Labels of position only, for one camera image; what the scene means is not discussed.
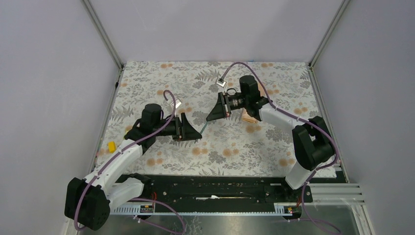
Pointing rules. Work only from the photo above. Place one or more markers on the yellow toy block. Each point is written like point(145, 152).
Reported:
point(112, 147)

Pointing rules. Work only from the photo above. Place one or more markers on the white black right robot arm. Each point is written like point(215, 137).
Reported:
point(313, 143)

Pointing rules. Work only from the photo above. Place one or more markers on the teal plastic knife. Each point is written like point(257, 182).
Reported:
point(204, 127)

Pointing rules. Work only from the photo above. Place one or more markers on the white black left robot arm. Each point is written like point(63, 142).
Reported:
point(90, 200)

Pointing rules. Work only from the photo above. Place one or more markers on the aluminium frame post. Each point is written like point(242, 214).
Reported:
point(332, 26)
point(88, 5)

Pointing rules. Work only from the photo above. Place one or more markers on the right aluminium frame post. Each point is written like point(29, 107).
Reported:
point(332, 26)

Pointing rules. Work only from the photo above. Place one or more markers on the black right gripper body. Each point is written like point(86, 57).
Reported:
point(234, 102)

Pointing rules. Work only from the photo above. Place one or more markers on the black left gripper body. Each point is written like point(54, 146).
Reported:
point(175, 128)

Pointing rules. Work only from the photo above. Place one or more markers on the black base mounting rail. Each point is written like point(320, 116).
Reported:
point(206, 195)

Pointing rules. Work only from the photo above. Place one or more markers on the left aluminium frame post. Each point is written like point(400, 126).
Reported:
point(88, 5)

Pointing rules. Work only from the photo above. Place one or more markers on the floral patterned tablecloth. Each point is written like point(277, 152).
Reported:
point(228, 147)

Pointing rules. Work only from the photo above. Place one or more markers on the orange cloth napkin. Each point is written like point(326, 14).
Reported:
point(253, 100)

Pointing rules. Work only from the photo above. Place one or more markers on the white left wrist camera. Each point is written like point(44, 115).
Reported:
point(174, 106)

